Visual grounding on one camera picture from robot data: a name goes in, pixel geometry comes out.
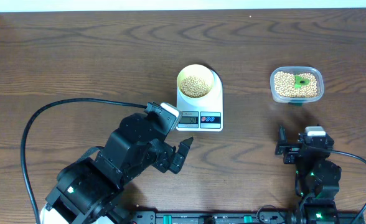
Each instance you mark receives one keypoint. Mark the green plastic measuring spoon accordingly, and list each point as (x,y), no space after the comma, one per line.
(300,82)

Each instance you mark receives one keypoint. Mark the white digital kitchen scale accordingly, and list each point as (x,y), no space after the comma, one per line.
(202,114)

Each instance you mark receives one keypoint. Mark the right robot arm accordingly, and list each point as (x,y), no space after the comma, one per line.
(317,178)

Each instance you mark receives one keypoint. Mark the soybeans in container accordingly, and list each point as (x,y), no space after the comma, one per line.
(284,85)

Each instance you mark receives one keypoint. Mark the green lid under container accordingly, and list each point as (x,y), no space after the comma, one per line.
(296,103)

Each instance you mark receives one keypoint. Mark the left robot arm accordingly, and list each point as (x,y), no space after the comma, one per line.
(90,187)

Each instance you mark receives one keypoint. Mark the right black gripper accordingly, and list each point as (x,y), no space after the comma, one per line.
(292,150)

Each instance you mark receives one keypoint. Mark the yellow plastic bowl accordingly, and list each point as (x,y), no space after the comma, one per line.
(197,71)

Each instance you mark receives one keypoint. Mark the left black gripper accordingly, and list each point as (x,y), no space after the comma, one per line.
(161,162)

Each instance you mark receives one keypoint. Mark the clear plastic container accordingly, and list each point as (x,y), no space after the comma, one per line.
(297,70)

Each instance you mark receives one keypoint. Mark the soybeans in bowl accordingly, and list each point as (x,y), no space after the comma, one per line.
(195,87)

